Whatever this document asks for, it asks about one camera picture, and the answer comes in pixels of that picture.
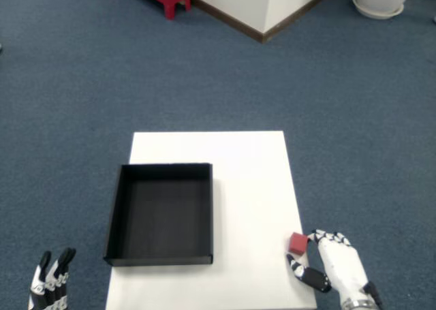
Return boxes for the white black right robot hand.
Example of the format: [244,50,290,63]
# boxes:
[286,229,377,306]

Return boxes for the red cube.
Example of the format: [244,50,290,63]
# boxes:
[288,232,309,256]

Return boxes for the black open box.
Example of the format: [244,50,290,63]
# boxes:
[103,163,214,267]

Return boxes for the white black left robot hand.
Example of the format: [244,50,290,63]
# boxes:
[29,247,78,310]

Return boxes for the white column with brown skirting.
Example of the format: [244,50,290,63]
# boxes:
[189,0,347,44]

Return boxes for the white square table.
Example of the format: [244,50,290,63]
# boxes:
[105,130,317,310]

